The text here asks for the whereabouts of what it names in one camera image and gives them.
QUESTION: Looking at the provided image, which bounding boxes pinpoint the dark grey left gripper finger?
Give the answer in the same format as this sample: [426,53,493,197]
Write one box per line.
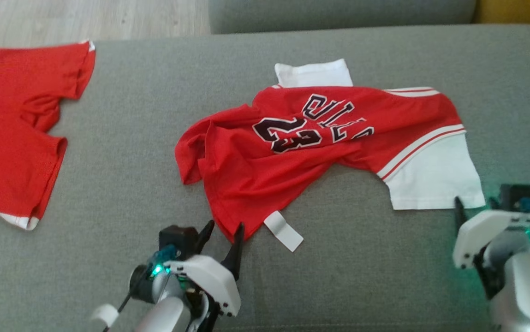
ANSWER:
[220,223,245,281]
[193,220,215,255]

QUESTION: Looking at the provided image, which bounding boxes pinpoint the narrow grey sofa seat cushion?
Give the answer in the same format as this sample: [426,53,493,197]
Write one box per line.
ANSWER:
[208,0,477,35]

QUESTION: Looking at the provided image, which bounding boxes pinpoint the red shorts with white trim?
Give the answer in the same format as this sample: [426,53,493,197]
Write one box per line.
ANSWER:
[0,40,96,231]

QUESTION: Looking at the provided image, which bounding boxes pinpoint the red jersey with white sleeves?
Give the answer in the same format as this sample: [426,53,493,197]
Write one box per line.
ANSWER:
[174,58,487,253]

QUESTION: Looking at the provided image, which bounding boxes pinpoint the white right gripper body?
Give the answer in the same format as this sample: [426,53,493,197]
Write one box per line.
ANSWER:
[452,210,530,271]

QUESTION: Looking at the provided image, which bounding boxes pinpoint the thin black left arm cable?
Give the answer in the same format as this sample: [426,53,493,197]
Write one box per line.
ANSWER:
[92,281,136,332]

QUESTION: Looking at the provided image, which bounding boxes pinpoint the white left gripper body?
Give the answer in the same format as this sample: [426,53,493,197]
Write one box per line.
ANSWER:
[153,254,242,323]

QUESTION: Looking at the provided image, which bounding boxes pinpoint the large grey sofa seat cushion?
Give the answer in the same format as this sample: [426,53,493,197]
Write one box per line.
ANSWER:
[0,24,530,332]

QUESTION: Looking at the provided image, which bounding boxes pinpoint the yellow sofa backrest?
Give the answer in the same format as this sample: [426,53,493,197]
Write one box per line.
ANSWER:
[475,0,530,26]

